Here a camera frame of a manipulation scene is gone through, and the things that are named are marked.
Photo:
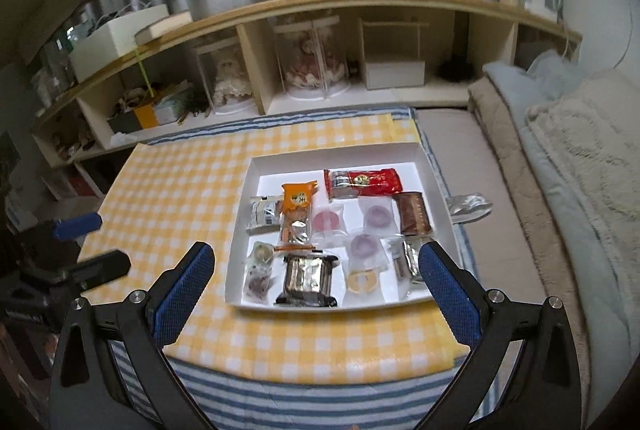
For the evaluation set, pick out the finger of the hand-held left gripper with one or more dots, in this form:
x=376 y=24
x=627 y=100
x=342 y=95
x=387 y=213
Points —
x=102 y=266
x=77 y=226

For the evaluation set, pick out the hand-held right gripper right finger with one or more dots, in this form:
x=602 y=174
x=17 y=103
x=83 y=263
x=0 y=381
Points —
x=450 y=295

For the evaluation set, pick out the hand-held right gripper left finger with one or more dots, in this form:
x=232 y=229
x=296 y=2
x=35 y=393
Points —
x=185 y=290

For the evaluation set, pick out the clear packet dark snack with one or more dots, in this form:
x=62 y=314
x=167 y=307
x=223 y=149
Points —
x=405 y=260

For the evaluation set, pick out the small dark round snack packet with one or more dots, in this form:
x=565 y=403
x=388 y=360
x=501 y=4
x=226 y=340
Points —
x=255 y=285

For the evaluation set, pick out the small green candy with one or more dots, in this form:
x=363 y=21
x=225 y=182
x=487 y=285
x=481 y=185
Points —
x=261 y=254

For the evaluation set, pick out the clear packet with yellow pastry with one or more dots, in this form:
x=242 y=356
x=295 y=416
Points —
x=362 y=281

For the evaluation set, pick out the brown snack packet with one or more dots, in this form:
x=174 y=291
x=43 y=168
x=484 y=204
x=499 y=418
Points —
x=412 y=212

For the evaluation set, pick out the clear packet with purple pastry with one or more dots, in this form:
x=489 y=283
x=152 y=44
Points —
x=364 y=246
x=377 y=215

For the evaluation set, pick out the white and black snack packet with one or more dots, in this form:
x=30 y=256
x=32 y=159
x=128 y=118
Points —
x=262 y=212

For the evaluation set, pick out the large silver foil packet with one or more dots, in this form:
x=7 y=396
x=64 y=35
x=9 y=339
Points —
x=306 y=277

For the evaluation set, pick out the red snack packet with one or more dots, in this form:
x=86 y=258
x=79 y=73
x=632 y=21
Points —
x=370 y=182

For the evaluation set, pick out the clear packet with pink pastry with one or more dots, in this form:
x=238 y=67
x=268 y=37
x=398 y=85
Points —
x=327 y=221

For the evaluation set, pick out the orange snack packet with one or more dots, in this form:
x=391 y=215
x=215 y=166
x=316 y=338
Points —
x=296 y=197

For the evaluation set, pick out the white cardboard tray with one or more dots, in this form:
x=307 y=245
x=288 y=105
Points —
x=300 y=167

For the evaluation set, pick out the red box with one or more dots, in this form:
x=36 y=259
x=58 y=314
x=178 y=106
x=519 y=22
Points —
x=78 y=187

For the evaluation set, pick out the row of small figurines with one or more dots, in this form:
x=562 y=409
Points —
x=72 y=142

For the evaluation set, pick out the crumpled silver wrapper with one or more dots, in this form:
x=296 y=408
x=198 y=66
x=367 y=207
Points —
x=467 y=207

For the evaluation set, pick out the white crumpled paper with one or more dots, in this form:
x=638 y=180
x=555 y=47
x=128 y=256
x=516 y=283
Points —
x=122 y=138

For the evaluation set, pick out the yellow checked tablecloth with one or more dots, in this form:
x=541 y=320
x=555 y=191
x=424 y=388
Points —
x=175 y=190

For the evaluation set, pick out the dark grey box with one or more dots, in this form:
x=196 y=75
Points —
x=122 y=122

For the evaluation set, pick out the orange box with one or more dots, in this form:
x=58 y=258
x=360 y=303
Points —
x=145 y=116

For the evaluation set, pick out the beige mattress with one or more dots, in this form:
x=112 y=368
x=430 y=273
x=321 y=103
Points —
x=480 y=160

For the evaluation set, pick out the tissue pack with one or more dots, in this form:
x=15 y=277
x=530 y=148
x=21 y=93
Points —
x=170 y=110

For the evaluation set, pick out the cluster of small dark tools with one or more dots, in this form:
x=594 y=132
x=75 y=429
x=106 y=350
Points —
x=195 y=111

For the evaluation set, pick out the yellow-green ribbon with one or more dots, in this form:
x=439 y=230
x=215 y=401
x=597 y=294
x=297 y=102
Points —
x=144 y=72

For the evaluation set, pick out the beige fleece blanket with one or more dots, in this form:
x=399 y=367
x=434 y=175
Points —
x=500 y=120

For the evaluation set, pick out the large white box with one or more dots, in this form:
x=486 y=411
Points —
x=115 y=35

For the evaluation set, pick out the cream doll in clear case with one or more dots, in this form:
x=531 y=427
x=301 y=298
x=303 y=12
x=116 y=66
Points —
x=227 y=80

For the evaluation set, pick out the thick book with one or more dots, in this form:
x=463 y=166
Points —
x=167 y=26

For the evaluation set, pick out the grey blanket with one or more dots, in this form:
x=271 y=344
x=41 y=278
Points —
x=510 y=75

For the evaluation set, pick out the pink doll in clear case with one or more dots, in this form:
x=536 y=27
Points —
x=307 y=65

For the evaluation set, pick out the wooden shelf unit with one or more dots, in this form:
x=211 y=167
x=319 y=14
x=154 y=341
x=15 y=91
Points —
x=350 y=0

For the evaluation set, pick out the white box with wooden frame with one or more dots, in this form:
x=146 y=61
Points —
x=392 y=75

